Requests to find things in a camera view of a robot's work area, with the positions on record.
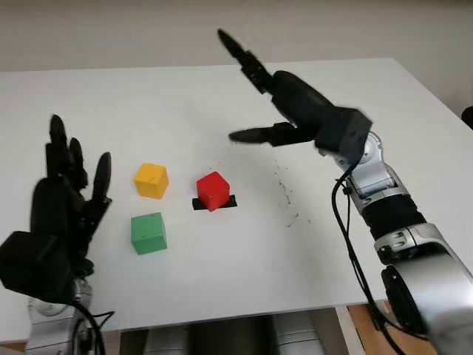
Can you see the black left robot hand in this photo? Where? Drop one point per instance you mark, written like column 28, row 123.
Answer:
column 55, row 207

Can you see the red wooden block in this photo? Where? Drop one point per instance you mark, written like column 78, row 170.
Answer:
column 212, row 190

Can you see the green wooden block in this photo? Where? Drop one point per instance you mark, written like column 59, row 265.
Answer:
column 148, row 234

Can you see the dark round object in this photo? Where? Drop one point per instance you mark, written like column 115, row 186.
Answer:
column 468, row 116

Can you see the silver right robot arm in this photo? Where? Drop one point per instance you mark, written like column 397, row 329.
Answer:
column 417, row 266

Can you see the yellow wooden block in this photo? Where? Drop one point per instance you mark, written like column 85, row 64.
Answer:
column 149, row 181

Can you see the grey robot left thigh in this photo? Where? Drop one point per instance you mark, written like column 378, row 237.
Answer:
column 164, row 340

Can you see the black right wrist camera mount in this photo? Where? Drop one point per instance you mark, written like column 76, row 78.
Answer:
column 343, row 129

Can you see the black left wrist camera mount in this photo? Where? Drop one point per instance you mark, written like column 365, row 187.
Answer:
column 33, row 266

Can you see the grey robot right thigh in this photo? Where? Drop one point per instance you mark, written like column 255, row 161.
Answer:
column 297, row 336

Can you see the grey robot thigh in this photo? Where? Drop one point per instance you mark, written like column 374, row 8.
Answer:
column 164, row 340
column 297, row 336

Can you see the white table leg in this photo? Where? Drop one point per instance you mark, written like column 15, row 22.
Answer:
column 349, row 333

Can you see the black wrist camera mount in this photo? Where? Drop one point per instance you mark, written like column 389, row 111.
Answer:
column 343, row 129
column 33, row 266

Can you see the black tape strip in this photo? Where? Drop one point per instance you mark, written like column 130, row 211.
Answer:
column 233, row 202

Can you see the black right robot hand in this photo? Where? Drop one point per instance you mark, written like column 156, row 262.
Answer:
column 299, row 103

